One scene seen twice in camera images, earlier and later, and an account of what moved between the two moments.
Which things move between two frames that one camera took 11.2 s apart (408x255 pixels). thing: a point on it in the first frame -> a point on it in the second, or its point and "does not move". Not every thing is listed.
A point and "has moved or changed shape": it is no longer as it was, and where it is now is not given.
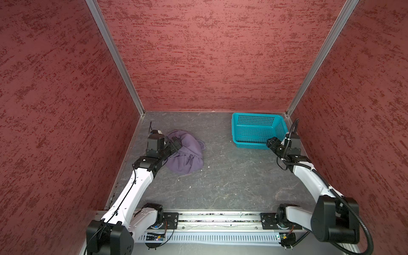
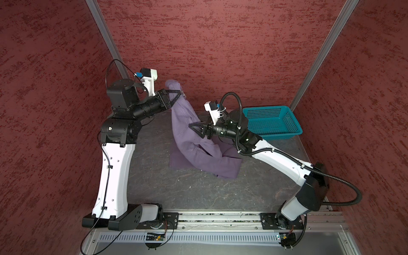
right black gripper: [273, 143] -> [210, 130]
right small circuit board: [287, 239] does not move
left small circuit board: [154, 237] does not move
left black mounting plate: [172, 220] does not move
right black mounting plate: [271, 221] does not move
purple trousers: [188, 160] has moved or changed shape
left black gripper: [173, 149] -> [165, 103]
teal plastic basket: [251, 130] has moved or changed shape
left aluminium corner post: [117, 51] does not move
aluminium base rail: [222, 222] does not move
